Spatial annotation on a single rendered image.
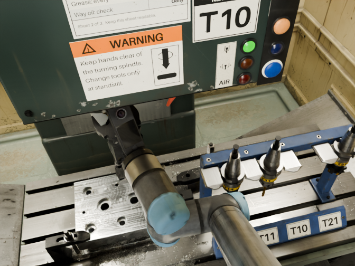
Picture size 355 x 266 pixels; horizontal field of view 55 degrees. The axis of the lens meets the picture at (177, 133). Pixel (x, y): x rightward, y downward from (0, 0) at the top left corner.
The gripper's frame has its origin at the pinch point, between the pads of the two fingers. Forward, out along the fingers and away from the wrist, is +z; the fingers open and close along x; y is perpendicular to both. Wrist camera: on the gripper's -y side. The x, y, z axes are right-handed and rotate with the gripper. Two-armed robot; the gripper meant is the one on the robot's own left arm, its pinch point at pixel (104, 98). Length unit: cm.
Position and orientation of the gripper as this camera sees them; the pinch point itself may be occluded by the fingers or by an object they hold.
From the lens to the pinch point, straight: 84.1
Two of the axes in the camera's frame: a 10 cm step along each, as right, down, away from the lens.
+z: -4.8, -6.8, 5.6
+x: 8.8, -3.8, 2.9
